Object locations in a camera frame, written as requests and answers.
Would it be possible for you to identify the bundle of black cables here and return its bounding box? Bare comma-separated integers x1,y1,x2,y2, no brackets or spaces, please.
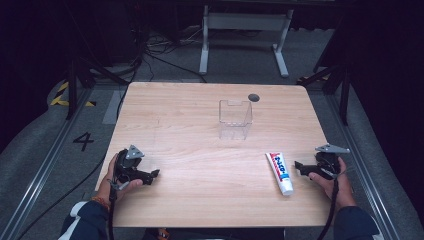
114,31,208,118

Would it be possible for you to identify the clear plastic box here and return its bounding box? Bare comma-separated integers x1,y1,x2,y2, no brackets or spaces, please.
218,98,254,141

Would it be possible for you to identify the hand-held gripper cable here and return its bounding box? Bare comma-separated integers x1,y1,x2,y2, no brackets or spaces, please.
316,179,340,240
106,181,118,240

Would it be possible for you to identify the black floor cable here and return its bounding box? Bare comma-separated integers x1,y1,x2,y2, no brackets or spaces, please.
15,153,109,240

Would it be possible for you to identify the black tripod stand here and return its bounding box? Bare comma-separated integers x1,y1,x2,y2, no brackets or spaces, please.
296,61,352,127
65,54,132,121

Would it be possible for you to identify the aluminium floor rail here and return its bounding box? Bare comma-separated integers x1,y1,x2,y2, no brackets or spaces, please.
324,93,404,240
0,87,95,240

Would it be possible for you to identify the person's right hand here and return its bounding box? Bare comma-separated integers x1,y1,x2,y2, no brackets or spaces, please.
308,156,357,210

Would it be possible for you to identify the grey metal desk frame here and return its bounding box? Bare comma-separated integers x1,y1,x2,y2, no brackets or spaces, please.
198,4,295,79

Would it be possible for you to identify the yellow black floor tape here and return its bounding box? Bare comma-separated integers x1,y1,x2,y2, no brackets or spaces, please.
49,81,98,108

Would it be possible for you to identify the left hand-held gripper cable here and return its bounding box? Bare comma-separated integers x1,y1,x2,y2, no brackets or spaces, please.
106,181,118,240

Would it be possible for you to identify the person's left hand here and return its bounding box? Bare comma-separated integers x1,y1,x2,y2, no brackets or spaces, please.
95,152,144,205

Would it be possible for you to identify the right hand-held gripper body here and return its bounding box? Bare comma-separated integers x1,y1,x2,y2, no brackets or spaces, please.
307,143,351,181

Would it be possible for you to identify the right hand-held gripper cable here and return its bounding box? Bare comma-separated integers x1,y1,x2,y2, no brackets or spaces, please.
316,179,340,240

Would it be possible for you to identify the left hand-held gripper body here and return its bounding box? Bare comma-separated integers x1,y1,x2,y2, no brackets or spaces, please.
114,144,150,186

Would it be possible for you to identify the orange bracelet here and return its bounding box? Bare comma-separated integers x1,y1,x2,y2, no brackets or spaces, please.
90,196,111,212

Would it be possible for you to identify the white toothpaste tube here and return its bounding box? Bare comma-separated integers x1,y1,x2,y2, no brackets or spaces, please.
265,151,295,197

